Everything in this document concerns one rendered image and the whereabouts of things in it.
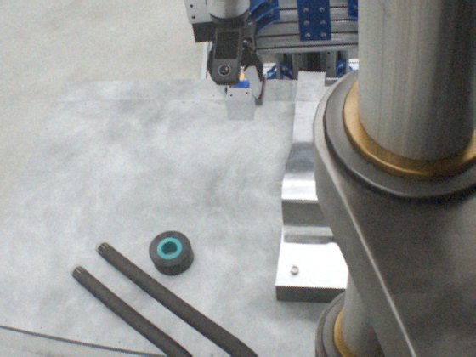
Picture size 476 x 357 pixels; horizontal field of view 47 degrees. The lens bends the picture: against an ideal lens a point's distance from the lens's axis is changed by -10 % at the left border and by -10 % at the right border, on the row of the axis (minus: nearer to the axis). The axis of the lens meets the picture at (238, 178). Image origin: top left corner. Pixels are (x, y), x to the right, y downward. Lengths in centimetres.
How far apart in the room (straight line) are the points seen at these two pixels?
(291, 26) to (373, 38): 139
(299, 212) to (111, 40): 219
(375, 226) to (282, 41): 142
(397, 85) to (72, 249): 103
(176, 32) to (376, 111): 276
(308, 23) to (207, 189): 60
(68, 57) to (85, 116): 165
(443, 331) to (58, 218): 110
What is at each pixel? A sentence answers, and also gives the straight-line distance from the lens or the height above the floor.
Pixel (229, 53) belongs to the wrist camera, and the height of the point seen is 110.
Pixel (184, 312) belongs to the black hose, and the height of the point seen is 89.
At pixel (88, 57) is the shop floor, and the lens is 302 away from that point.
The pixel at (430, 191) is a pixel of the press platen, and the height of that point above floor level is 154.
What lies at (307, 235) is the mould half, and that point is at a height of 86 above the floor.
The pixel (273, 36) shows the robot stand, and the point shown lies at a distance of 165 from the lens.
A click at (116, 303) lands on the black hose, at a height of 85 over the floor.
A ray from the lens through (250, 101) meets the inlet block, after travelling 114.
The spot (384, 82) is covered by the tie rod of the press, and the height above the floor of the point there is 159.
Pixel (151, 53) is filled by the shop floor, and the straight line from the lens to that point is 290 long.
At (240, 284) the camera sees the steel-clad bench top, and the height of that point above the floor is 80.
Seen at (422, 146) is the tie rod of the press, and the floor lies 156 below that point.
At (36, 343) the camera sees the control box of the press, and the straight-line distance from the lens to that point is 34.
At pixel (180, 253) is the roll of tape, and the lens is 109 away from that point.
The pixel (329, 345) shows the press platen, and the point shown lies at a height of 129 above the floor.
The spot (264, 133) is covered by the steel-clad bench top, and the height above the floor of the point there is 80.
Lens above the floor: 174
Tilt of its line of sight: 51 degrees down
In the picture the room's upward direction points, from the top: 11 degrees counter-clockwise
